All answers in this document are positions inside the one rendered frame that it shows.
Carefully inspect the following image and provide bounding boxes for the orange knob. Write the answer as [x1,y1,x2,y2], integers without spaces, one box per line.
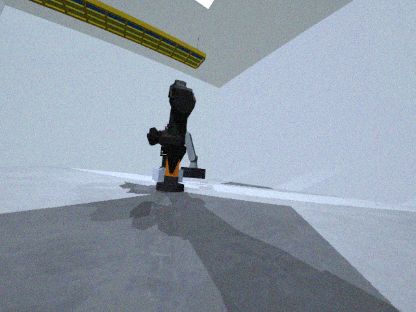
[165,156,179,177]

